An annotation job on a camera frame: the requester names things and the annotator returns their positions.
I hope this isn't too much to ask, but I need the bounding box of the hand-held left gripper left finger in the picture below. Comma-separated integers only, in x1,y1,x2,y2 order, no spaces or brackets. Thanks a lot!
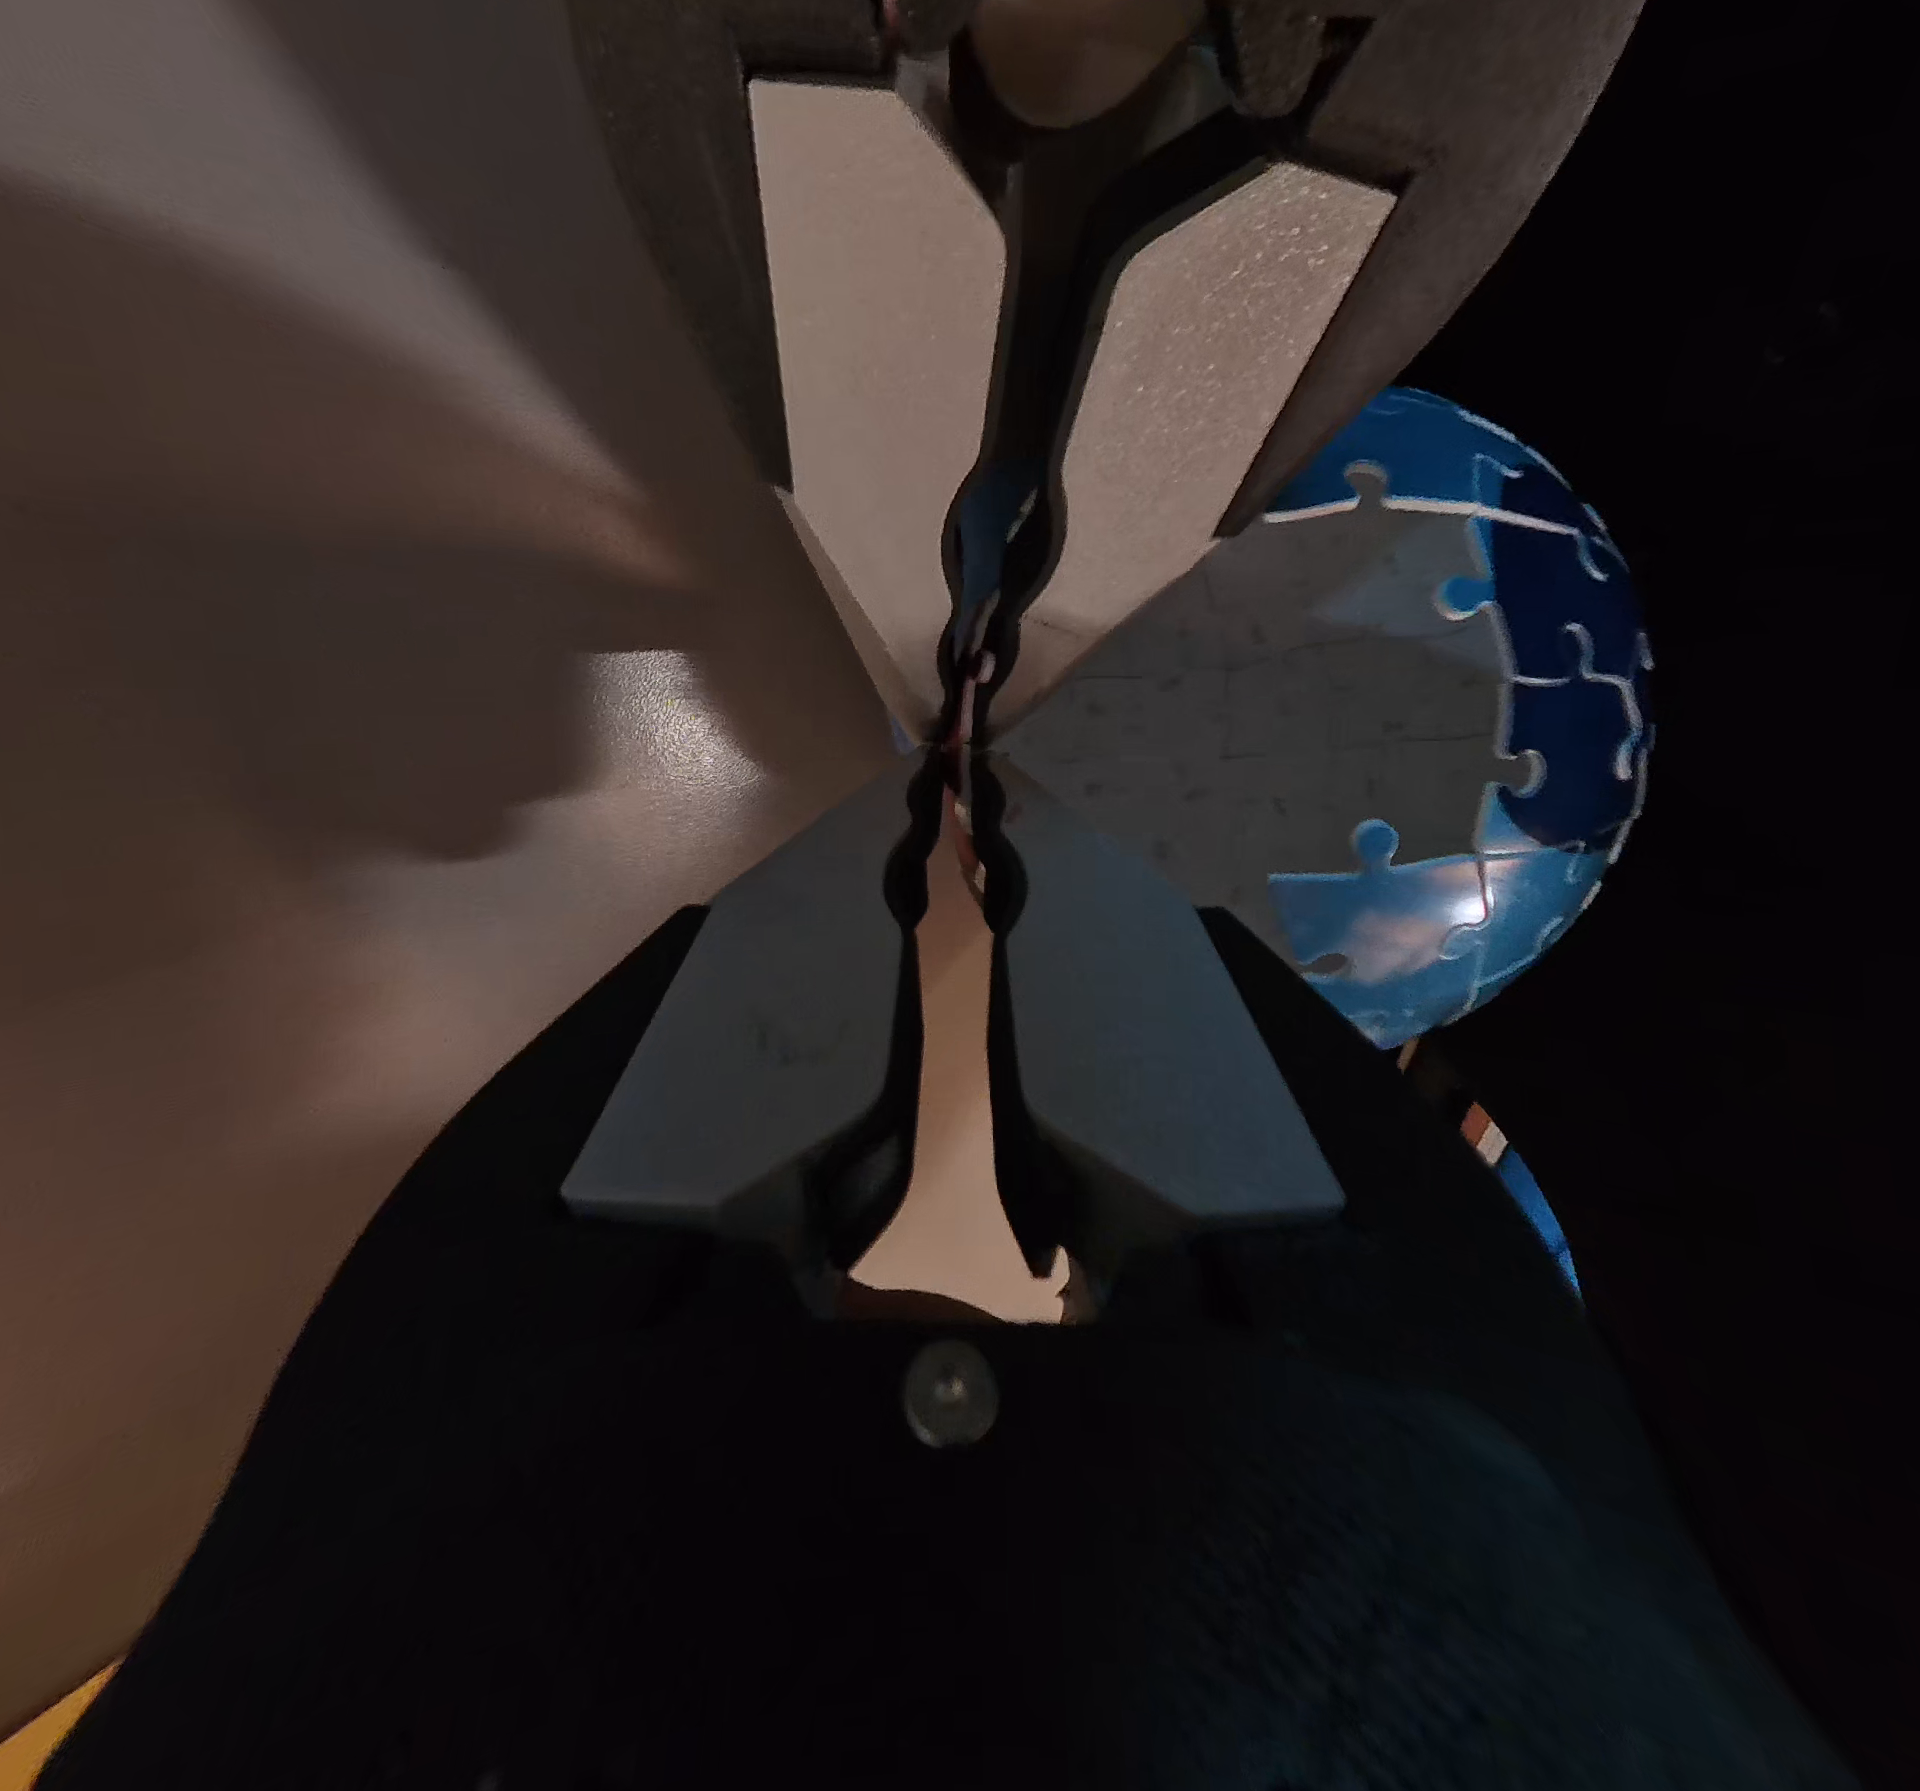
559,743,949,1212

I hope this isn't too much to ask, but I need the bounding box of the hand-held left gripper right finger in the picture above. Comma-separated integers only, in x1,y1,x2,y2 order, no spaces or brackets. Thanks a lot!
970,752,1345,1276

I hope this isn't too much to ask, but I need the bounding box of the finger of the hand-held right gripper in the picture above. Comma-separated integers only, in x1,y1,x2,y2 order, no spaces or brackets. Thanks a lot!
743,26,1040,746
960,140,1420,741

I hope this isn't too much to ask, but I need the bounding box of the blue puzzle ball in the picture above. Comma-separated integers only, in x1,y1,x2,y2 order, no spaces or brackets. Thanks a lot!
990,389,1658,1054

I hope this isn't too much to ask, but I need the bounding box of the yellow plastic bin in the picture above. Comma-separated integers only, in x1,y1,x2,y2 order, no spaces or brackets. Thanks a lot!
37,1656,131,1769

